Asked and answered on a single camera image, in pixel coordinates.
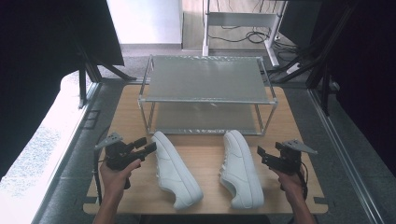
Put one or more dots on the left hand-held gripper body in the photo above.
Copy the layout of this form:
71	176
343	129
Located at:
116	154

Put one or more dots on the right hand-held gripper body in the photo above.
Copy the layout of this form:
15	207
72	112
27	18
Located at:
289	157

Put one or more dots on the white sneaker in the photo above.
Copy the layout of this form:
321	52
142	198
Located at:
241	174
174	174

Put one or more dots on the two-tier metal shoe rack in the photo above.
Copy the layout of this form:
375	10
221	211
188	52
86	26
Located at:
205	79

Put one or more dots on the person's right hand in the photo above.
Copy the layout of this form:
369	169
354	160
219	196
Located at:
291	185

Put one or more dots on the person's left hand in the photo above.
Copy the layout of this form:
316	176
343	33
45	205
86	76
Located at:
113	182

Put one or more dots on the black metal stand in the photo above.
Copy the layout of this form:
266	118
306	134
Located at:
323	77
88	71

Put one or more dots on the white power strip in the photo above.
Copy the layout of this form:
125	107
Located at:
293	68

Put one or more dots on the dark curtain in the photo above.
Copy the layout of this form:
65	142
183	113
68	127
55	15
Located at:
367	77
34	77

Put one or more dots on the white desk frame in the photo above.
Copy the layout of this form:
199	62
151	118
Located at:
239	18

